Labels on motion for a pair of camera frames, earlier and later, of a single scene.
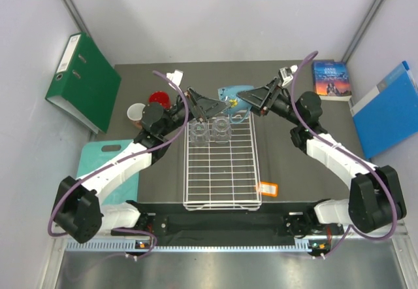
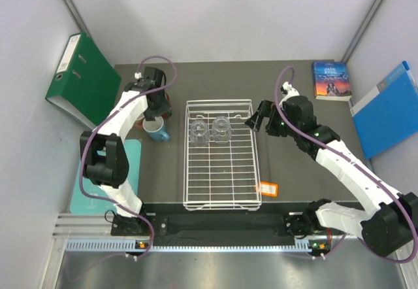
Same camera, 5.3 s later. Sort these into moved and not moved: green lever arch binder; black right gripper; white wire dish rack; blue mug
Moved: blue mug; black right gripper
Not moved: white wire dish rack; green lever arch binder
